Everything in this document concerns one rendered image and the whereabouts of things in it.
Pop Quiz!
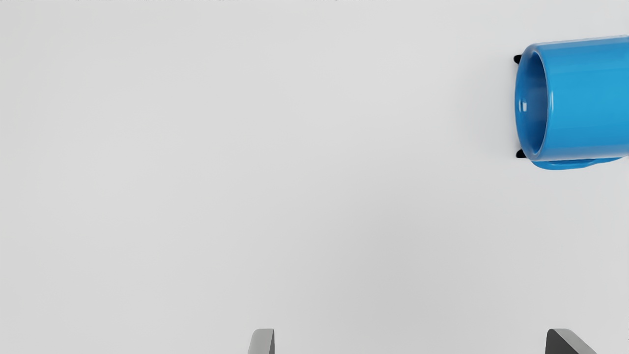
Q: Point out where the blue glossy mug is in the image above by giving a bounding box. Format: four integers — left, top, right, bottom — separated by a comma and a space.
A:
514, 35, 629, 171

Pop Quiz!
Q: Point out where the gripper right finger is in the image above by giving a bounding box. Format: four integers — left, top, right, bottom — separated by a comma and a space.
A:
545, 328, 598, 354

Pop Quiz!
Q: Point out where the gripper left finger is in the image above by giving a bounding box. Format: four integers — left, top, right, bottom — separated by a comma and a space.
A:
248, 328, 276, 354

